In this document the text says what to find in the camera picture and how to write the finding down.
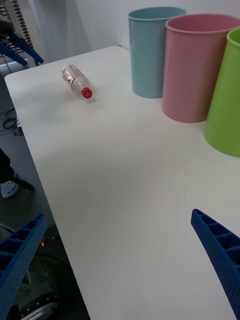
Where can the pale blue plastic bin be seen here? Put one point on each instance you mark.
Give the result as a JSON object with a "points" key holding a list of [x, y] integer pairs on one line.
{"points": [[147, 55]]}

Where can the clear bottle with red cap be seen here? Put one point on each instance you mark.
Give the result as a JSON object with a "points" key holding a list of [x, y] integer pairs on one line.
{"points": [[75, 80]]}

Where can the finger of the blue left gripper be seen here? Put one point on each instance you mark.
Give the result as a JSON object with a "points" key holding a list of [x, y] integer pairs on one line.
{"points": [[11, 52], [25, 46]]}

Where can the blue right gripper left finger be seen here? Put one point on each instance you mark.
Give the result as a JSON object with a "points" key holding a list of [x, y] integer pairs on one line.
{"points": [[17, 262]]}

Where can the person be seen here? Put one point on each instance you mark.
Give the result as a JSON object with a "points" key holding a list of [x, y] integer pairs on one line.
{"points": [[8, 188]]}

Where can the green plastic bin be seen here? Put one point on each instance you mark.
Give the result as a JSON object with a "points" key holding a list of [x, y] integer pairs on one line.
{"points": [[225, 112]]}

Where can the pink plastic bin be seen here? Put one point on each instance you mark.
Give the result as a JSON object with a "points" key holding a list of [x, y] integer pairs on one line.
{"points": [[190, 75]]}

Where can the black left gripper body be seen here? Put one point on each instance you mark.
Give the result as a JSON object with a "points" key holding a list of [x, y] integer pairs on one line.
{"points": [[5, 26]]}

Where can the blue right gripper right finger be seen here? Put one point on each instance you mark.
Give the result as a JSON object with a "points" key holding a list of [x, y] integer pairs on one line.
{"points": [[222, 260]]}

